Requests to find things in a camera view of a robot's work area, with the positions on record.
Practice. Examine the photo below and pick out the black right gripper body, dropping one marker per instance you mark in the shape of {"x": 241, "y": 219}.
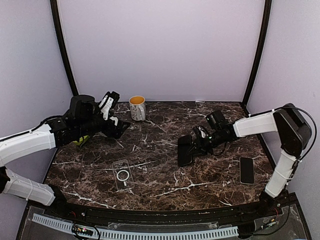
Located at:
{"x": 207, "y": 145}

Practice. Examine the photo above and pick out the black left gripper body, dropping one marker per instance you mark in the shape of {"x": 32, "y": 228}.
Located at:
{"x": 108, "y": 131}

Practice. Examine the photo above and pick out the black phone case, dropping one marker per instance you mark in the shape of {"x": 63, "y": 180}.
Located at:
{"x": 184, "y": 144}

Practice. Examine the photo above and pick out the clear magsafe phone case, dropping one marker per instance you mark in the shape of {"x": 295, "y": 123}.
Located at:
{"x": 122, "y": 175}

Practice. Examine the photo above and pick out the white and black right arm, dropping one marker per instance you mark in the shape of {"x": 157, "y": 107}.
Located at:
{"x": 296, "y": 129}

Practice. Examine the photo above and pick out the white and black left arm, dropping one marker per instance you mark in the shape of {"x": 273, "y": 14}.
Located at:
{"x": 85, "y": 117}

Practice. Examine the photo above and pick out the white floral mug yellow inside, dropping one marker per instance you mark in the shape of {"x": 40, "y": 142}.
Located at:
{"x": 137, "y": 106}

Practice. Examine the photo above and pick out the green cup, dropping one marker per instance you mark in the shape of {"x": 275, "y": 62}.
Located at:
{"x": 81, "y": 141}

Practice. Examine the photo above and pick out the silver edged smartphone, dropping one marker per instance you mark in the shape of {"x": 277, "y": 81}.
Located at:
{"x": 246, "y": 171}

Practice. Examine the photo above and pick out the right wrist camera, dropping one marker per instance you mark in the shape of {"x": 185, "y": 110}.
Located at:
{"x": 200, "y": 131}

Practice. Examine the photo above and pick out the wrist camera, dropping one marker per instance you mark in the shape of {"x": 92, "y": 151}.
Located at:
{"x": 108, "y": 102}
{"x": 200, "y": 131}

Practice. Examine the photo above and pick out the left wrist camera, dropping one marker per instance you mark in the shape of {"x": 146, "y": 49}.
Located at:
{"x": 108, "y": 102}

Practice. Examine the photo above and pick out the black front rail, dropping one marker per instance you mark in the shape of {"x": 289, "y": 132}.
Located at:
{"x": 101, "y": 206}

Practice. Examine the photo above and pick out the white slotted cable duct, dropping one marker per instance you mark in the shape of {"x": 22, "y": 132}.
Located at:
{"x": 99, "y": 233}

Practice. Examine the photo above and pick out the left black frame post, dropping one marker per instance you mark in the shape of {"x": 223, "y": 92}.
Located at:
{"x": 62, "y": 47}

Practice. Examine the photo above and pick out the black frame post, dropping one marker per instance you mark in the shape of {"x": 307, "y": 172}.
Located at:
{"x": 258, "y": 52}
{"x": 62, "y": 47}

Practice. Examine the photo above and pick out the right black frame post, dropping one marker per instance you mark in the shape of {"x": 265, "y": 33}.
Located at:
{"x": 258, "y": 52}

